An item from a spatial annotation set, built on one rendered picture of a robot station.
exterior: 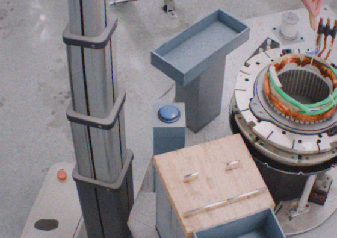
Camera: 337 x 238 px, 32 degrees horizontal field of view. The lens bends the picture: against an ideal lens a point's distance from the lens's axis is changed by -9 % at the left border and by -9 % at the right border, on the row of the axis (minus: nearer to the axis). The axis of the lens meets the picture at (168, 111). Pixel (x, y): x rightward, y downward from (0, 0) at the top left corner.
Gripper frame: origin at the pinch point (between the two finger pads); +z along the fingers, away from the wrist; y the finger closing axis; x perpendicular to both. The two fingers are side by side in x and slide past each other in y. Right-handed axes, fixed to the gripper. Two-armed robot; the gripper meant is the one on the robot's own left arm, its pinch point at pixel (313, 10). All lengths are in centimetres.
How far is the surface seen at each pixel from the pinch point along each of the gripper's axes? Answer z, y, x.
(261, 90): 19.9, 8.7, 12.0
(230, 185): 28.3, -8.9, 26.6
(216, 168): 26.5, -4.2, 27.8
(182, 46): 17.5, 35.3, 22.1
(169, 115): 22.0, 13.3, 32.3
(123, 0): 57, 192, 17
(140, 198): 47, 20, 43
